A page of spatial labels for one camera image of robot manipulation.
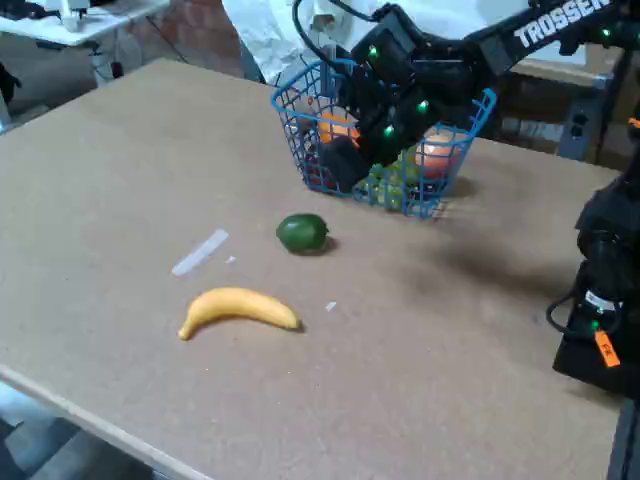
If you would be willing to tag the yellow toy banana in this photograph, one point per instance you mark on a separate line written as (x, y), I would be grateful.
(235, 301)

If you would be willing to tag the dark toy grapes bunch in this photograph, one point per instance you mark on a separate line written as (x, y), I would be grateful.
(312, 167)

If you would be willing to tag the orange toy fruit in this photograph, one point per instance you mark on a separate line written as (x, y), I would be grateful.
(336, 129)

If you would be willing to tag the green toy grapes bunch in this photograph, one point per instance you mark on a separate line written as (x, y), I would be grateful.
(387, 182)

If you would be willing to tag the round green toy fruit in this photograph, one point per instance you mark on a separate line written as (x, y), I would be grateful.
(301, 233)

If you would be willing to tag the pink-orange toy pomegranate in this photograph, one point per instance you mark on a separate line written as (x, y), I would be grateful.
(437, 155)

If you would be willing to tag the long white tape strip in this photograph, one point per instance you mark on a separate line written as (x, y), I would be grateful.
(200, 252)

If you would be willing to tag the white desk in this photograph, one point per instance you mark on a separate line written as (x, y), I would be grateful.
(115, 15)

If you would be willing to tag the white device on desk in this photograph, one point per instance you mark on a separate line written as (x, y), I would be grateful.
(72, 12)

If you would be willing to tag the black metal post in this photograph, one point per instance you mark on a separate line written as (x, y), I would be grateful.
(625, 440)

